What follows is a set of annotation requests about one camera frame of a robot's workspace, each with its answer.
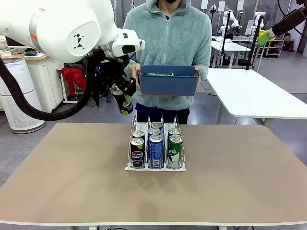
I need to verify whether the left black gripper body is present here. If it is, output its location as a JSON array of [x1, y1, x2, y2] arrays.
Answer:
[[99, 53, 128, 86]]

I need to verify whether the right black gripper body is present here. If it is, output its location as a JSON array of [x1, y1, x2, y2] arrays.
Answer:
[[272, 8, 307, 36]]

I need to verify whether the black Pepsi can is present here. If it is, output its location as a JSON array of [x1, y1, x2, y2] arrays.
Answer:
[[132, 130, 146, 143], [110, 83, 134, 116], [130, 137, 146, 168]]

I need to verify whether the blue plastic bin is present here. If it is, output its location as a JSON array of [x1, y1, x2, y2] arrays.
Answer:
[[138, 65, 201, 97]]

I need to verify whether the person's left forearm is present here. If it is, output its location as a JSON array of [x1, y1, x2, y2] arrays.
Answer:
[[196, 47, 213, 93]]

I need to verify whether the white clear can dispenser rack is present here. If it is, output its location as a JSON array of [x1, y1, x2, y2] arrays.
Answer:
[[124, 114, 187, 172]]

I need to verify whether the person's right hand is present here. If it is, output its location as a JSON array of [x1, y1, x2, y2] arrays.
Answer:
[[128, 63, 142, 82]]

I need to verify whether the wooden shelf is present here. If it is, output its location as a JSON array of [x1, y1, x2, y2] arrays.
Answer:
[[263, 39, 285, 58]]

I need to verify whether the black tripod stand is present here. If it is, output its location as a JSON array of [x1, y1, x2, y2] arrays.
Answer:
[[244, 14, 263, 70]]

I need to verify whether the white background table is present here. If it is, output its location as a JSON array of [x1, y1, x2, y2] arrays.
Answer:
[[211, 40, 251, 70]]

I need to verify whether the red jacket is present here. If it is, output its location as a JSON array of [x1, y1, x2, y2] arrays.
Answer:
[[61, 67, 88, 95]]

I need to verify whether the person in teal fleece jacket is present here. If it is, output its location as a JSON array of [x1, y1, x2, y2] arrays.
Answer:
[[123, 0, 213, 125]]

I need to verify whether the white side table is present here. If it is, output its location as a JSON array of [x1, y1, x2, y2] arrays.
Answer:
[[206, 68, 307, 127]]

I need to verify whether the white cabinet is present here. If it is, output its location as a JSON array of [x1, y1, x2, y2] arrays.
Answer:
[[26, 54, 65, 115]]

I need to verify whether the white air purifier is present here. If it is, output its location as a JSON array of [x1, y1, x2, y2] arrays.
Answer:
[[0, 57, 46, 134]]

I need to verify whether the thin black cable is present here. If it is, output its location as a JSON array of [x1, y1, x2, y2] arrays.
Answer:
[[277, 0, 307, 39]]

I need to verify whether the white small desk frame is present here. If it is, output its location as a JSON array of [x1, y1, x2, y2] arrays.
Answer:
[[57, 68, 87, 105]]

